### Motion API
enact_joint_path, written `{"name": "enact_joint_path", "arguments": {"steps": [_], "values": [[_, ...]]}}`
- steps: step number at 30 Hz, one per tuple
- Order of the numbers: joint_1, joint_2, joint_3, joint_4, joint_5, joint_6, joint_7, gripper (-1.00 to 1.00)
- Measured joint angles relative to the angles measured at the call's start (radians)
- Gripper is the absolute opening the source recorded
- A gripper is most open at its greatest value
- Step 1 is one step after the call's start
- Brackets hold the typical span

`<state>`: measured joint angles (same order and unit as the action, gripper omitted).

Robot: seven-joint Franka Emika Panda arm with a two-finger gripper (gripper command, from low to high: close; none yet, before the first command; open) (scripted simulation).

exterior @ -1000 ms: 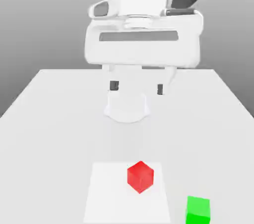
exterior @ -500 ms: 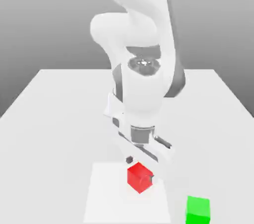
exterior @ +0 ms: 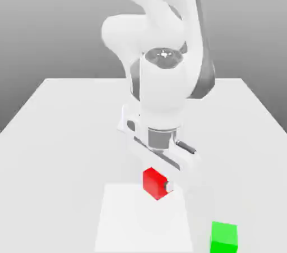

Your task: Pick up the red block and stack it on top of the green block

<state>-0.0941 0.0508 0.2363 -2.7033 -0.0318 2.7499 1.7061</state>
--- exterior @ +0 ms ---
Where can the small red cube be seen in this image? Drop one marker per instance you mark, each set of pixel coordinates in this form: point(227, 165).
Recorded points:
point(153, 183)

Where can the small green cube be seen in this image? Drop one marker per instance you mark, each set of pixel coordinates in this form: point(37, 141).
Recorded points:
point(223, 237)

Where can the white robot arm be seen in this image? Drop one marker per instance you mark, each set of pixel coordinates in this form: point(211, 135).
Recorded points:
point(163, 87)

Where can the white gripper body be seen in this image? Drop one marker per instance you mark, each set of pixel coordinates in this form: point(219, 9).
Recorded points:
point(154, 156)

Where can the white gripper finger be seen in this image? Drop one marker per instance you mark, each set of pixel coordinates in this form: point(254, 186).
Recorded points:
point(170, 186)

